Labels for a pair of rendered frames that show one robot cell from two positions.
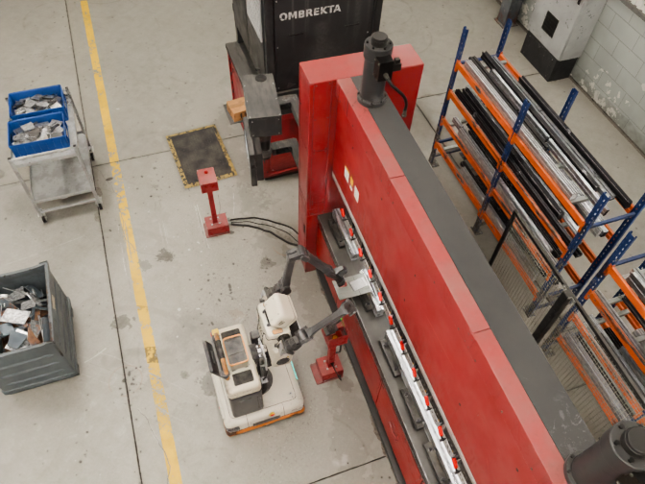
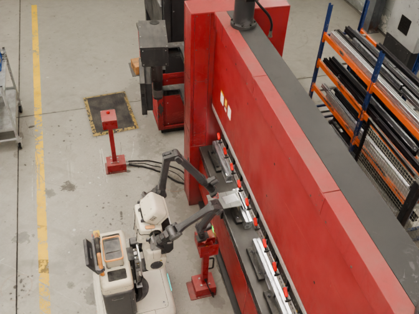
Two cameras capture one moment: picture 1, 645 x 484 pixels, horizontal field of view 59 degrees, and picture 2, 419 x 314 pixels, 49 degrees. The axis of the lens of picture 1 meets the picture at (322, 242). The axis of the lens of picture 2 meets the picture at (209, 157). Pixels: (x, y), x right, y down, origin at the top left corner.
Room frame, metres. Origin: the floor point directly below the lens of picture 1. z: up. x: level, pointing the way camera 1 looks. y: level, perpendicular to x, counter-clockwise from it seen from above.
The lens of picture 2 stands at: (-0.29, -0.30, 3.98)
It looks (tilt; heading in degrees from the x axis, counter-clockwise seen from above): 43 degrees down; 4
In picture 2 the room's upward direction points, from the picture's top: 3 degrees clockwise
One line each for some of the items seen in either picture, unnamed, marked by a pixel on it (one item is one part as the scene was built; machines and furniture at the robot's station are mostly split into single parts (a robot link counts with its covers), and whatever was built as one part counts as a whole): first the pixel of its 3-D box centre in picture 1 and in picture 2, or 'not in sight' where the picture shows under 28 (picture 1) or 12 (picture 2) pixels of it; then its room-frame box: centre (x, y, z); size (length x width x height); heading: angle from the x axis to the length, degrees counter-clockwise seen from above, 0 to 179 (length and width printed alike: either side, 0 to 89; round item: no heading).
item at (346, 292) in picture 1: (351, 286); (223, 200); (2.38, -0.25, 1.00); 0.26 x 0.18 x 0.01; 111
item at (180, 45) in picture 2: (288, 114); (177, 55); (3.55, 0.34, 1.67); 0.40 x 0.24 x 0.07; 21
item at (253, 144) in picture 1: (253, 151); (146, 85); (3.36, 0.61, 1.42); 0.45 x 0.12 x 0.36; 14
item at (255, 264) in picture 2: (390, 357); (255, 263); (1.85, -0.55, 0.89); 0.30 x 0.05 x 0.03; 21
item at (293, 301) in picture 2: (440, 409); (298, 301); (1.34, -0.81, 1.26); 0.15 x 0.09 x 0.17; 21
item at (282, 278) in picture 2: (426, 381); (287, 276); (1.52, -0.74, 1.26); 0.15 x 0.09 x 0.17; 21
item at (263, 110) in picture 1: (263, 136); (154, 73); (3.43, 0.53, 1.53); 0.51 x 0.25 x 0.85; 14
